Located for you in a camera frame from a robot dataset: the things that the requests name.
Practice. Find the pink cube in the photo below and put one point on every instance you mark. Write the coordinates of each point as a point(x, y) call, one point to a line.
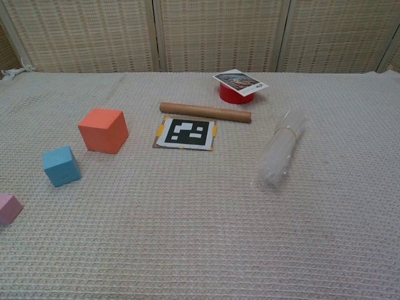
point(8, 207)

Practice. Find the red tape roll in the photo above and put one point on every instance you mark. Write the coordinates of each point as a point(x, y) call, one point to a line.
point(232, 96)

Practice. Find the black white fiducial marker card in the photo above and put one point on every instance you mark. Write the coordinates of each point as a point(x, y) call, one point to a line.
point(187, 132)

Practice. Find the large orange cube block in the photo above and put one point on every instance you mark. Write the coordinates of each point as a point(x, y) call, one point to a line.
point(101, 132)

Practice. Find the blue cube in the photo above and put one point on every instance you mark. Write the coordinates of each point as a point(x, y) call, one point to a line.
point(61, 167)

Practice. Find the white photo card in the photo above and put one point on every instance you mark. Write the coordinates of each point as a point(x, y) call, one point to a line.
point(239, 80)

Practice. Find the clear plastic tube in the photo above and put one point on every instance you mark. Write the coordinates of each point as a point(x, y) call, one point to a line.
point(282, 147)

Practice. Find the beige woven tablecloth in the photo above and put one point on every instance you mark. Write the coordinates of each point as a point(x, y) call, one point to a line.
point(200, 225)

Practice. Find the bamboo folding screen panel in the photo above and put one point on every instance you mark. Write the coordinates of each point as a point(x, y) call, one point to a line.
point(340, 34)
point(222, 34)
point(5, 47)
point(81, 34)
point(393, 57)

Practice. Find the wooden rod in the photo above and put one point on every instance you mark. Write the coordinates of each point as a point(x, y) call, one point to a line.
point(203, 112)

